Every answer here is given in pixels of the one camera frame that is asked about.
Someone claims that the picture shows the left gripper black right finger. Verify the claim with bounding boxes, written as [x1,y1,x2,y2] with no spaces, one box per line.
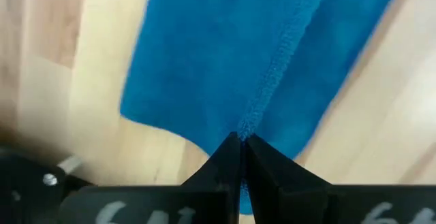
[245,133,436,224]

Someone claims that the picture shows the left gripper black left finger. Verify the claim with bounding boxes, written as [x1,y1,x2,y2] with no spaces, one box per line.
[57,131,245,224]

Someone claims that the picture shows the blue microfiber towel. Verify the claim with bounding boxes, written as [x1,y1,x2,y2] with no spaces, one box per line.
[119,0,406,215]

